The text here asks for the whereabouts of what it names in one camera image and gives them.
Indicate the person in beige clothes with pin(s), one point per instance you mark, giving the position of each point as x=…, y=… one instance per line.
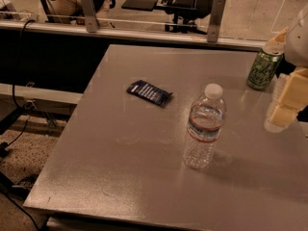
x=63, y=11

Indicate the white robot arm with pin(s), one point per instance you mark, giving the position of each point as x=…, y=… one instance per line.
x=296, y=40

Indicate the clear plastic water bottle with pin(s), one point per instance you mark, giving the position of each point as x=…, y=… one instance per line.
x=206, y=117

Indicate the right metal rail bracket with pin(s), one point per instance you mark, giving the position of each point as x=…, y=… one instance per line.
x=215, y=20

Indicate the green soda can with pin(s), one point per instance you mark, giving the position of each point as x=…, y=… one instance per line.
x=263, y=69

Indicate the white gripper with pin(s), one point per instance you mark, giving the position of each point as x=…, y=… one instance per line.
x=298, y=45

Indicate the metal rail bracket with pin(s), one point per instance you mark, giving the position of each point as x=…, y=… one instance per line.
x=89, y=15
x=215, y=20

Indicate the dark blue rxbar wrapper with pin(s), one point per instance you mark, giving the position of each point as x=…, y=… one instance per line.
x=149, y=92

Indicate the left metal rail bracket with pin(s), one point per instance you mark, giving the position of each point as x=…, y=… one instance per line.
x=89, y=15

